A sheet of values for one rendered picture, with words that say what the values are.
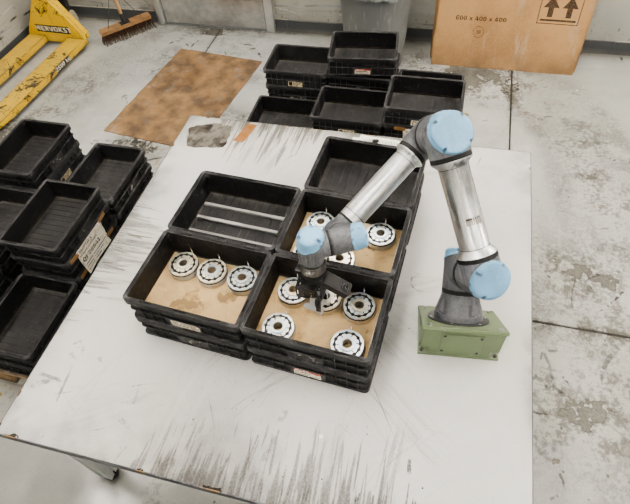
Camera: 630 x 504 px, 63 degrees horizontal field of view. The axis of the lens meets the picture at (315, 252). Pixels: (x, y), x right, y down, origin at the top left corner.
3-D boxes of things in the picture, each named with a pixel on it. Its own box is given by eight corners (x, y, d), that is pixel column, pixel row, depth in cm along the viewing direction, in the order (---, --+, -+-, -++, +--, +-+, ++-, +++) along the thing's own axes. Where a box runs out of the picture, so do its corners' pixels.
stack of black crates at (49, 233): (84, 237, 282) (45, 178, 247) (133, 245, 276) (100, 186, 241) (44, 297, 259) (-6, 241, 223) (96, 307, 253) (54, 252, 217)
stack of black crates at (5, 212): (22, 227, 290) (-12, 184, 263) (69, 234, 284) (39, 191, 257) (-22, 284, 267) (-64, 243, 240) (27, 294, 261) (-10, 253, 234)
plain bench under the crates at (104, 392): (496, 251, 276) (531, 152, 221) (480, 598, 183) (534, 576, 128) (220, 210, 308) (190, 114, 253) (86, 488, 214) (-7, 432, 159)
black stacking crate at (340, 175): (424, 174, 201) (427, 152, 192) (409, 230, 184) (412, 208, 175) (328, 158, 211) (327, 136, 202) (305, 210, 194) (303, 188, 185)
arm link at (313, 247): (330, 241, 133) (298, 248, 132) (331, 266, 142) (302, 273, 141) (322, 219, 138) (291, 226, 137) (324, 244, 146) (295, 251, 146)
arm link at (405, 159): (420, 109, 156) (312, 227, 157) (434, 105, 145) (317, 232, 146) (446, 136, 159) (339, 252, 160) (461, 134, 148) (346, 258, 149)
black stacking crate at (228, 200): (304, 210, 194) (301, 189, 185) (277, 272, 177) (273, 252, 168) (209, 192, 203) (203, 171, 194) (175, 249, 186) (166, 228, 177)
